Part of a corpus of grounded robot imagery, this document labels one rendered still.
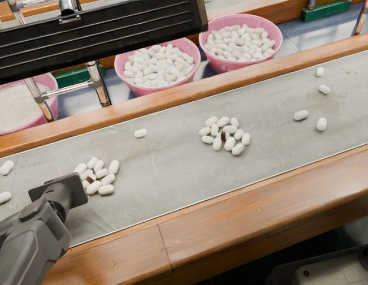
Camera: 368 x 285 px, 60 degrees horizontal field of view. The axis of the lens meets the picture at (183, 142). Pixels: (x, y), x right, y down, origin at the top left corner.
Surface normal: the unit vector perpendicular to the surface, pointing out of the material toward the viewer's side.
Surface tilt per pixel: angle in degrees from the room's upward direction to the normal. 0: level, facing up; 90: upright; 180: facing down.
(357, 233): 0
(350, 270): 0
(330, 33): 0
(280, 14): 90
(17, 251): 33
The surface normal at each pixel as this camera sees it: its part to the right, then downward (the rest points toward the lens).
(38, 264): 0.89, -0.45
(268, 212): -0.06, -0.61
